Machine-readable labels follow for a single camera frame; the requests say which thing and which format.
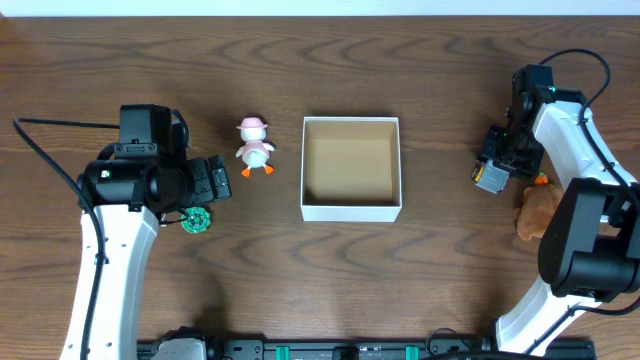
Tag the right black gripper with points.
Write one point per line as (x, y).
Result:
(529, 167)

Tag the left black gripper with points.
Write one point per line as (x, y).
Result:
(218, 178)

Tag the grey yellow toy truck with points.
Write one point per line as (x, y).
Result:
(489, 177)

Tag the white duck toy pink hat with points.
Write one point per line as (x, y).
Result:
(255, 152)

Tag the brown plush toy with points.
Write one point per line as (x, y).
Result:
(539, 204)

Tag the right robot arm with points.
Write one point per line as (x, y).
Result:
(589, 253)

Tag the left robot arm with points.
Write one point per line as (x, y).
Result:
(126, 192)

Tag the green round spinning top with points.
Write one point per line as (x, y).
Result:
(196, 220)

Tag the white cardboard box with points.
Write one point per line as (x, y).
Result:
(351, 169)

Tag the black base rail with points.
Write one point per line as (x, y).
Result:
(189, 343)

